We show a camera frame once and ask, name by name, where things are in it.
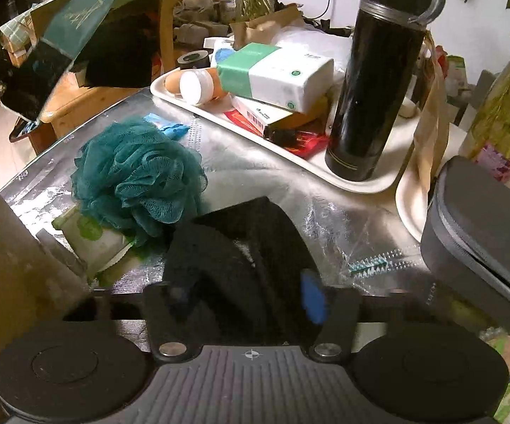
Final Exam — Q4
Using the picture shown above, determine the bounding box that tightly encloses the teal bottle brush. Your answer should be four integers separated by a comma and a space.
348, 249, 415, 279

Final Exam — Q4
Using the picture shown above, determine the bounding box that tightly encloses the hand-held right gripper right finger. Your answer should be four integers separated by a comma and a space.
301, 269, 459, 363

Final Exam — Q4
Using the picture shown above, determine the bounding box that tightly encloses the wooden chair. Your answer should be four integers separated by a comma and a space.
38, 0, 180, 151

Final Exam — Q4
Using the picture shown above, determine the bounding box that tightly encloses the green white tissue pack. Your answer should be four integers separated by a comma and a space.
217, 43, 334, 112

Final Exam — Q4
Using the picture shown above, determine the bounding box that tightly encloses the white red carton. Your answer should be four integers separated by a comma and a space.
224, 95, 295, 137

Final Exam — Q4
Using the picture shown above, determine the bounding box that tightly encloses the white plastic tray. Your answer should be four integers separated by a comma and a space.
150, 68, 415, 194

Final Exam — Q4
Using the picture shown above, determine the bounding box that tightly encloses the orange oval object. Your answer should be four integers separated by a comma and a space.
164, 68, 229, 100

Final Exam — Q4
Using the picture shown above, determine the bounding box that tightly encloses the black cloth on chair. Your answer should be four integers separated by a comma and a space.
72, 0, 163, 89

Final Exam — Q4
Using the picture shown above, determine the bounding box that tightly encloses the green white soap packet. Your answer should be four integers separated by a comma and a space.
54, 207, 134, 275

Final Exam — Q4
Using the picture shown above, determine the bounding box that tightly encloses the white tube with blue label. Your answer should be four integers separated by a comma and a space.
204, 36, 242, 69

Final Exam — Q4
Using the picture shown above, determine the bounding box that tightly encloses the brown paper bag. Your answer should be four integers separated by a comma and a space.
229, 4, 304, 51

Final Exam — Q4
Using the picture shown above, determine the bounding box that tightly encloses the white plastic package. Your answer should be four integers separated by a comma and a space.
277, 26, 357, 73

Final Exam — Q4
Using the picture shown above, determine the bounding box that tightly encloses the grey zip case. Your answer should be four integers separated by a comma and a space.
420, 155, 510, 338

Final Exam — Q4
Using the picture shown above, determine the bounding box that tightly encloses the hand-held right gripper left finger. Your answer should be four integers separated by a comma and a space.
63, 283, 200, 360

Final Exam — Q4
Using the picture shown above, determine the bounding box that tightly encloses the blue plastic packet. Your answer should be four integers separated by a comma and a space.
144, 113, 191, 141

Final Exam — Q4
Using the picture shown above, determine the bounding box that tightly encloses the white plate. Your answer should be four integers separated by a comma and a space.
395, 163, 434, 241

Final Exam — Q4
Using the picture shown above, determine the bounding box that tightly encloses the tan paper bag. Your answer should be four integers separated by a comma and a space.
407, 35, 452, 230

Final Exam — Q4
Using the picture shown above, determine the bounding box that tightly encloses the teal bath loofah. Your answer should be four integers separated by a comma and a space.
70, 117, 207, 246

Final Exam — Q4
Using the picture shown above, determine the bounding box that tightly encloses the white round jar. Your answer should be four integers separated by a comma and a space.
179, 69, 214, 105

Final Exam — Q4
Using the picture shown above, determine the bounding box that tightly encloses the silver foil table cover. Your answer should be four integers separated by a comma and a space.
0, 88, 428, 296

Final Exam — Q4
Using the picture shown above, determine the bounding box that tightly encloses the black tape roll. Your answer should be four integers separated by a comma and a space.
178, 51, 212, 70

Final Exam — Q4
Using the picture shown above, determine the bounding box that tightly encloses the black knit cloth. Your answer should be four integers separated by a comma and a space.
164, 196, 326, 349

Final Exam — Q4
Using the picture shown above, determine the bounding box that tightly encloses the black thermos bottle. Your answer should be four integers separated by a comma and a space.
324, 0, 446, 182

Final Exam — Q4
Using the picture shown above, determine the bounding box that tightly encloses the red packet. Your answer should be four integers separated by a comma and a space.
266, 126, 331, 160

